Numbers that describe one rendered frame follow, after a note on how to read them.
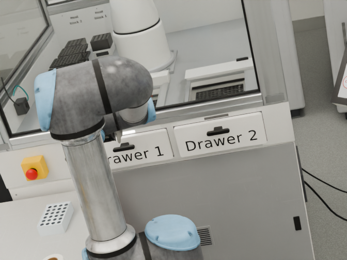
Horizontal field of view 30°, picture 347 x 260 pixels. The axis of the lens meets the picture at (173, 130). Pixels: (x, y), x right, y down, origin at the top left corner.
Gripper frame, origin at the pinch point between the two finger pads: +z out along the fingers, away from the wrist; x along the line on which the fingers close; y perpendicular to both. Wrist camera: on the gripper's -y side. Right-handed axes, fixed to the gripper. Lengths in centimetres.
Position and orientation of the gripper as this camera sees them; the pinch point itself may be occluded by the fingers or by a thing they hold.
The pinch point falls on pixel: (113, 133)
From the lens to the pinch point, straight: 203.8
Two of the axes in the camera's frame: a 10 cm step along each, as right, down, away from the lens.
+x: 9.7, -1.7, -1.7
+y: 0.7, 8.9, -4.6
